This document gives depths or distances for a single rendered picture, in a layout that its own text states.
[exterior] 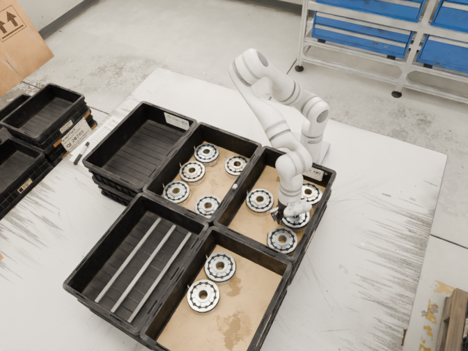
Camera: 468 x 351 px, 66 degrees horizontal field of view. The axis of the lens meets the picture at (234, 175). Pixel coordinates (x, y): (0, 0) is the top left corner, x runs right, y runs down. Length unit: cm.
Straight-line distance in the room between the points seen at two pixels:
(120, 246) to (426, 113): 250
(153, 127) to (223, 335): 95
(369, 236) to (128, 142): 108
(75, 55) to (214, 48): 133
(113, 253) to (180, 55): 253
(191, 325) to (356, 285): 60
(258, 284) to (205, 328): 22
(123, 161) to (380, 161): 113
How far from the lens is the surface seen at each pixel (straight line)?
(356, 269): 145
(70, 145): 244
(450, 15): 289
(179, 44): 376
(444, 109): 326
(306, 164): 104
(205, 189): 143
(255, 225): 133
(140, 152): 162
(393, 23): 291
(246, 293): 123
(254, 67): 108
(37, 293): 158
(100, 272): 136
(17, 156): 256
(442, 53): 302
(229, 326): 120
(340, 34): 308
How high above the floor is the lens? 199
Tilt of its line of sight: 53 degrees down
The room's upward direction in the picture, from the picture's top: 5 degrees counter-clockwise
